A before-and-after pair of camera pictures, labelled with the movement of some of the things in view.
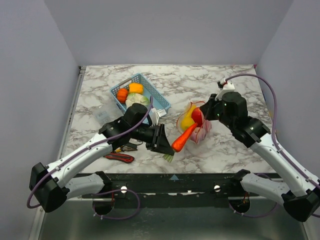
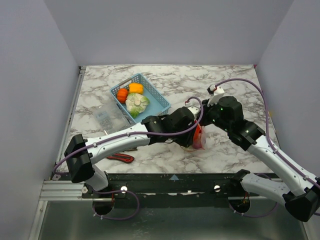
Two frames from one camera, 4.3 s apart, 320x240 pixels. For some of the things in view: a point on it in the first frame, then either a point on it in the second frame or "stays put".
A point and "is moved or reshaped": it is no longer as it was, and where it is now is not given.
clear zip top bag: x=192 y=115 is moved or reshaped
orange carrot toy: x=178 y=145 is moved or reshaped
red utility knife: x=124 y=158 stays put
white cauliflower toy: x=136 y=98 stays put
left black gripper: x=159 y=142 -> x=188 y=140
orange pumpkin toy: x=122 y=95 stays put
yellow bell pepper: x=136 y=88 stays put
